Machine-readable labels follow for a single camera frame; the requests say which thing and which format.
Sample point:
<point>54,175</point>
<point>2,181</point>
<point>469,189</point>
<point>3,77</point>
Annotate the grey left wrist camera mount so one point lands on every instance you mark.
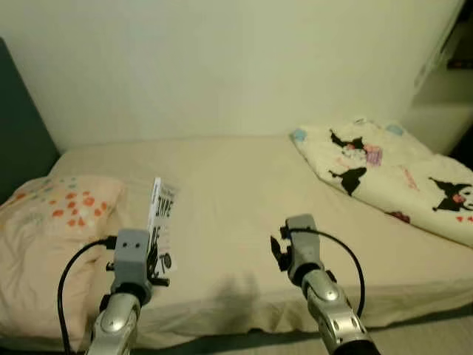
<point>131,255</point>

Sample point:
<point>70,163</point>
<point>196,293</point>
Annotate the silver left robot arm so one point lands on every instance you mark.
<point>118,322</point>

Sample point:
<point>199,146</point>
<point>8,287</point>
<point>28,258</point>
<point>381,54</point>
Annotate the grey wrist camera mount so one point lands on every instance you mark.
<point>303,244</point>
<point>131,255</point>

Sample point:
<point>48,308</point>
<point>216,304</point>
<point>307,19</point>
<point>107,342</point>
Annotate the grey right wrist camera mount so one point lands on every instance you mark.
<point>303,244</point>

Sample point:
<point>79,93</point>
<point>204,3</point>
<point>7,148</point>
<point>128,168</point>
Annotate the white book with blue letters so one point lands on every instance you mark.
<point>161,222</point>

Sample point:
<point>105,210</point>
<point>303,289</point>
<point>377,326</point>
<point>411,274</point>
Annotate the white shelf unit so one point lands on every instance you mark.
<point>443,111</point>

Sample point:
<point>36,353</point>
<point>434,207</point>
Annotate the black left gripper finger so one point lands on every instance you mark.
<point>157,255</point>

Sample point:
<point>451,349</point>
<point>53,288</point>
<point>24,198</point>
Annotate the pink pillow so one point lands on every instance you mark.
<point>44,259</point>

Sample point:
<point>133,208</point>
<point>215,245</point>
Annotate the cream cartoon print blanket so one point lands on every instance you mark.
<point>384,177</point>

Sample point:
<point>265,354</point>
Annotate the beige bed mattress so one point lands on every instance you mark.
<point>244,214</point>

